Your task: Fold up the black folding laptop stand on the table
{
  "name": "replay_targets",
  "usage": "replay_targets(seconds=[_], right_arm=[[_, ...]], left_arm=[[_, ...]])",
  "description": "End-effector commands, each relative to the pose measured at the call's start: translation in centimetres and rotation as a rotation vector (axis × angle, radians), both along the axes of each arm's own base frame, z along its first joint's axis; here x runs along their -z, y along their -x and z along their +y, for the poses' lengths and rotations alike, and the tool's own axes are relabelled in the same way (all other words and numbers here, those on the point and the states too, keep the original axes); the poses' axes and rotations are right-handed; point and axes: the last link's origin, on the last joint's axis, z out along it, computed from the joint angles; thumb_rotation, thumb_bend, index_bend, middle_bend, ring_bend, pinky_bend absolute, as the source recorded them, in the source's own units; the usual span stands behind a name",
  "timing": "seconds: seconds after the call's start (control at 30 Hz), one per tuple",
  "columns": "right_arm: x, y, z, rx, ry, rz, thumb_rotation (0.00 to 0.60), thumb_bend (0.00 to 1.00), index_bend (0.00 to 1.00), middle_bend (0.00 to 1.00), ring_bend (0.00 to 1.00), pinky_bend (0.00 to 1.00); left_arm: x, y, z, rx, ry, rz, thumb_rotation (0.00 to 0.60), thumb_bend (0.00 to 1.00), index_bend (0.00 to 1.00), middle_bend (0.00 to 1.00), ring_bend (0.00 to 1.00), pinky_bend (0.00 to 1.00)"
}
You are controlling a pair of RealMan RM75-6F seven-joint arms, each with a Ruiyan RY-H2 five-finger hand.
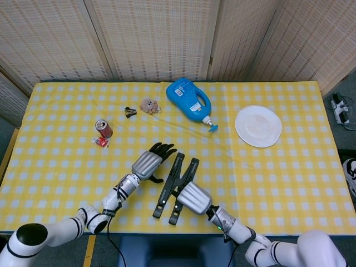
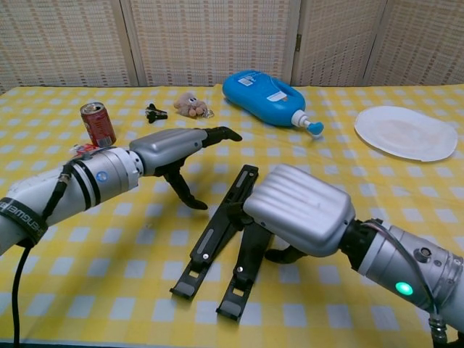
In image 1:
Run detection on black folding laptop stand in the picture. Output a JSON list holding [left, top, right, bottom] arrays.
[[152, 151, 200, 226]]

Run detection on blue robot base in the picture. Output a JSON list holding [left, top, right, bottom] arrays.
[[116, 236, 236, 267]]

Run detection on white paper plate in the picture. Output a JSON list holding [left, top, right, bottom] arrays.
[[234, 105, 283, 149]]

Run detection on beige woven folding screen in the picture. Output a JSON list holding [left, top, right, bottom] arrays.
[[0, 0, 356, 127]]

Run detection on red soda can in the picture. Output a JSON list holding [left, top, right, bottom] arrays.
[[95, 119, 113, 139]]

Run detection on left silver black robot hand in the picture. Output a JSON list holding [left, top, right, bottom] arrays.
[[131, 142, 178, 184]]

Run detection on yellow floor tape strip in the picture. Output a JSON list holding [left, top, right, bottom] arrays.
[[83, 235, 97, 267]]

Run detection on brown plush keychain toy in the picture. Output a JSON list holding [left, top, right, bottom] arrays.
[[140, 97, 164, 115]]

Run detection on white device with cables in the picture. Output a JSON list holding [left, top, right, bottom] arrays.
[[330, 93, 354, 130]]

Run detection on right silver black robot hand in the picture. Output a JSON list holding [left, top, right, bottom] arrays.
[[172, 180, 214, 216]]

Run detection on blue detergent pump bottle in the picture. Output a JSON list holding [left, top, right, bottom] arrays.
[[165, 77, 219, 133]]

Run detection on yellow checkered tablecloth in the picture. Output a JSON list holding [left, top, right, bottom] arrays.
[[0, 81, 356, 237]]

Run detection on white black sneaker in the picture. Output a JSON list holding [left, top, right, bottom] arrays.
[[342, 158, 356, 200]]

